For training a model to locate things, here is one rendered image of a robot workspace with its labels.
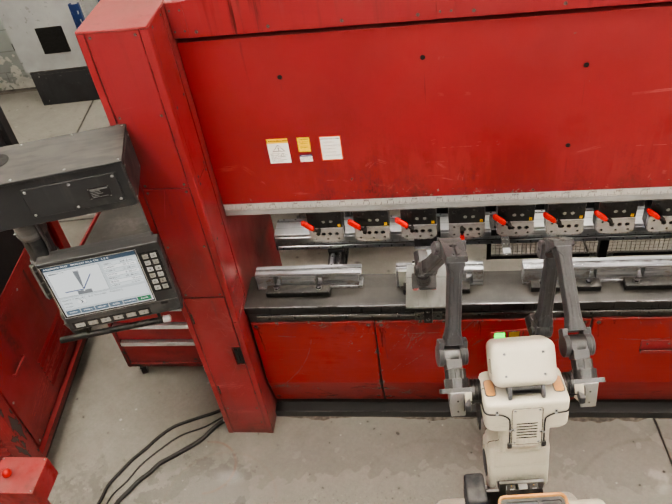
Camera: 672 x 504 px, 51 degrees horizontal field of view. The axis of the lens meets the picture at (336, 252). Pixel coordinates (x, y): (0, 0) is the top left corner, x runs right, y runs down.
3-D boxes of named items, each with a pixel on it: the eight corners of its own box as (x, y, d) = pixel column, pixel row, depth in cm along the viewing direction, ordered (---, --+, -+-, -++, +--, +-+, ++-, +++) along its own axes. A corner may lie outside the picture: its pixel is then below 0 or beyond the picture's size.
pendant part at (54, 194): (64, 355, 289) (-32, 189, 233) (71, 312, 307) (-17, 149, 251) (187, 329, 291) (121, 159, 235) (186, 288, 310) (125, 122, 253)
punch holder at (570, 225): (545, 235, 297) (548, 204, 286) (542, 222, 303) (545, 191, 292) (582, 234, 295) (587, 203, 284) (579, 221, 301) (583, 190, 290)
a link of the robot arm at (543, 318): (542, 244, 257) (571, 243, 258) (537, 237, 262) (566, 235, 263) (530, 341, 278) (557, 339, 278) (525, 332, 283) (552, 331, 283)
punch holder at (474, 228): (448, 238, 303) (448, 208, 292) (448, 225, 309) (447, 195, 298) (484, 237, 300) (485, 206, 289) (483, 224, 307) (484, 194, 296)
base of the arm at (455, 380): (440, 394, 240) (476, 391, 239) (438, 370, 241) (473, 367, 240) (439, 393, 248) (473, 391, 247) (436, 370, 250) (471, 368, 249)
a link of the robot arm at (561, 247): (548, 230, 251) (576, 228, 251) (536, 240, 264) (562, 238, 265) (568, 356, 240) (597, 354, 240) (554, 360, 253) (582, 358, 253)
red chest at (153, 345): (133, 381, 418) (71, 258, 351) (157, 318, 455) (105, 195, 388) (215, 381, 410) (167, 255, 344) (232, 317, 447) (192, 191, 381)
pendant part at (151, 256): (70, 332, 278) (34, 266, 254) (74, 311, 287) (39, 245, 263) (183, 309, 280) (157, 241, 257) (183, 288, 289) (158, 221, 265)
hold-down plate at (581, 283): (530, 292, 314) (531, 287, 312) (529, 283, 318) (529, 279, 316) (601, 291, 310) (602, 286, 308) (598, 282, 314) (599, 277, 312)
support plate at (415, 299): (405, 308, 300) (405, 307, 300) (406, 266, 320) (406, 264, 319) (448, 308, 298) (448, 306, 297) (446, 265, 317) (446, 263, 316)
